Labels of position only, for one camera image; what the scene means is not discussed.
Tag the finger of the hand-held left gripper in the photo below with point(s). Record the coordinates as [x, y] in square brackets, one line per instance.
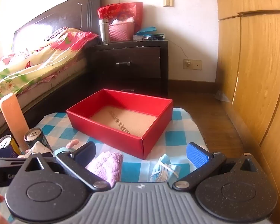
[2, 152]

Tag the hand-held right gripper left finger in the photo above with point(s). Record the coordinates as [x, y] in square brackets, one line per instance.
[86, 152]

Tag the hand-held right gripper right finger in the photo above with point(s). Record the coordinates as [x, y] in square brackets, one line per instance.
[196, 155]

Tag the purple towel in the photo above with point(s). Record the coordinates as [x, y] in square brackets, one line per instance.
[107, 165]

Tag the red cardboard box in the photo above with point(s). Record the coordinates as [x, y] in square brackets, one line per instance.
[107, 130]

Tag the yellow drink can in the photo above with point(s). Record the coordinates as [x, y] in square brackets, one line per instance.
[4, 141]

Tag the blue checkered cloth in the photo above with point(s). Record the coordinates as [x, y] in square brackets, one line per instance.
[177, 140]

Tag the light blue baby shoe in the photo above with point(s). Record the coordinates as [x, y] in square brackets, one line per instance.
[164, 169]

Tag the dark drink can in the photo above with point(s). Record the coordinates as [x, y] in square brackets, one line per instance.
[35, 136]

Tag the clear plastic wrap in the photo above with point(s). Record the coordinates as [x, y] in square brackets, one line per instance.
[221, 96]

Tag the grey mattress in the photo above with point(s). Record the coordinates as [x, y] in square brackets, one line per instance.
[37, 91]

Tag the dark wooden nightstand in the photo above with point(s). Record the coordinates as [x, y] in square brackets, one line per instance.
[163, 70]

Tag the bed with floral quilt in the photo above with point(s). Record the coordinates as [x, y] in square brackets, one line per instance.
[37, 60]

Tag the wooden wardrobe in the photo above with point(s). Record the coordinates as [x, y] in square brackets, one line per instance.
[254, 63]

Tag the steel thermos bottle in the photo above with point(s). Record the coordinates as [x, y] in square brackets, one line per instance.
[104, 31]

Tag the pink plastic basket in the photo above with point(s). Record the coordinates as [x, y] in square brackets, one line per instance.
[121, 31]

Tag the blue folded paper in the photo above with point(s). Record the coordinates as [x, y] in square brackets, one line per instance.
[147, 30]

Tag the dark wooden headboard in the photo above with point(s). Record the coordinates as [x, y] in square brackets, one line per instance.
[67, 11]

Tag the red plastic bag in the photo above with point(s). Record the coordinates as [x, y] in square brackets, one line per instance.
[130, 10]

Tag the dark bed frame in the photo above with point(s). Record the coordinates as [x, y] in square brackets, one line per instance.
[51, 98]

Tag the beige wall socket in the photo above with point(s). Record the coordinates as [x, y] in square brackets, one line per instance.
[192, 64]

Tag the beige light switch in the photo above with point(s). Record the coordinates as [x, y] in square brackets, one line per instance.
[168, 2]

